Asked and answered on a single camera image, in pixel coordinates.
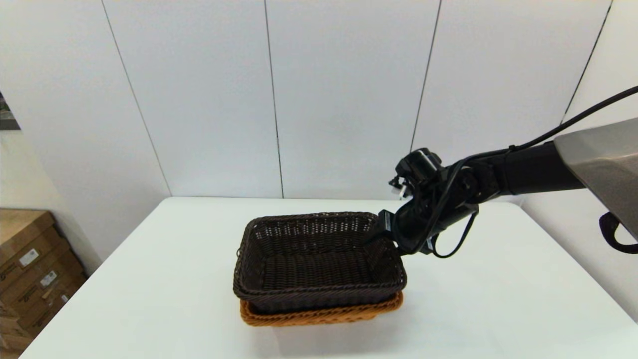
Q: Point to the brown cardboard box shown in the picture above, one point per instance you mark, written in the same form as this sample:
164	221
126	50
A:
12	329
25	234
40	294
57	311

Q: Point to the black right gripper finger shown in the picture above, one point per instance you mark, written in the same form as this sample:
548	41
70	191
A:
427	247
386	237

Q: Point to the orange woven basket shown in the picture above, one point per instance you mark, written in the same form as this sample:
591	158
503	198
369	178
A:
324	315

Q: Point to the dark brown woven basket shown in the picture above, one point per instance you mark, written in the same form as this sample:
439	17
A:
309	269

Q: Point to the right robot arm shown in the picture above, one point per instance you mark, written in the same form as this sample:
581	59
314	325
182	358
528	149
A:
538	174

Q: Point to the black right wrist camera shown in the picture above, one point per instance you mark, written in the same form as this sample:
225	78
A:
418	167

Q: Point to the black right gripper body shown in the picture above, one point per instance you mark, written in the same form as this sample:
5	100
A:
413	222

